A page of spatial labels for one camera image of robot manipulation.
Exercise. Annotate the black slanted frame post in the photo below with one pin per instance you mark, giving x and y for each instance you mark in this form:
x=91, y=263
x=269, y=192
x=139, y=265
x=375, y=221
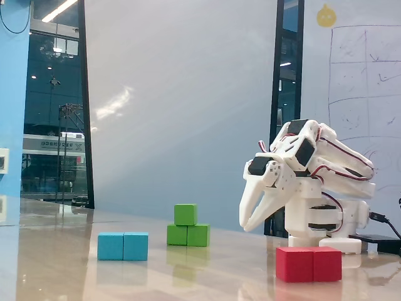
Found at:
x=85, y=94

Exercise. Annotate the white wall socket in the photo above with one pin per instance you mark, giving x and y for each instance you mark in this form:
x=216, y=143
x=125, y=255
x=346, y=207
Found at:
x=3, y=160

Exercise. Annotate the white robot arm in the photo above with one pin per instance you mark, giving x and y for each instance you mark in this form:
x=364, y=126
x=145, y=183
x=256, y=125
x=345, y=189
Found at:
x=297, y=213

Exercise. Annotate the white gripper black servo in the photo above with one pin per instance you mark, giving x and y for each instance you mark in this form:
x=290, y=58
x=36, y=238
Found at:
x=257, y=182

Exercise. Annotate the whiteboard with marker drawings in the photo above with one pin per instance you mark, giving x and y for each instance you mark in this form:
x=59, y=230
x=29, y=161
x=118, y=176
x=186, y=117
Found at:
x=360, y=78

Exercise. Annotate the small green cube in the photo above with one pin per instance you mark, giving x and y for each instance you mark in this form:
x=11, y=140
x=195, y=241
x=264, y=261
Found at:
x=185, y=214

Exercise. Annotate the flat black box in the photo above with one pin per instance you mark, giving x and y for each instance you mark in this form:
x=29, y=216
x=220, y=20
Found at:
x=382, y=243

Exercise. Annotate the yellow round sticker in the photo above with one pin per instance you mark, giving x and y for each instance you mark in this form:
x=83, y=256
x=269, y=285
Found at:
x=326, y=17

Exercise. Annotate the long green block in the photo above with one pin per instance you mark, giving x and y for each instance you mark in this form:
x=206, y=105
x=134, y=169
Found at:
x=188, y=235

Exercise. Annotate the long blue block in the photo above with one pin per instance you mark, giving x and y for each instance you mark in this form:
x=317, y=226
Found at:
x=122, y=246

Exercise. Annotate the black narrow window frame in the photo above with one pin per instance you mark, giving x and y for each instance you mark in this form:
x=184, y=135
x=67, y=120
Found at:
x=279, y=19

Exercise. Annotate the long red block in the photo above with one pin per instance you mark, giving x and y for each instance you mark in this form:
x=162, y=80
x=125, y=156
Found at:
x=307, y=265

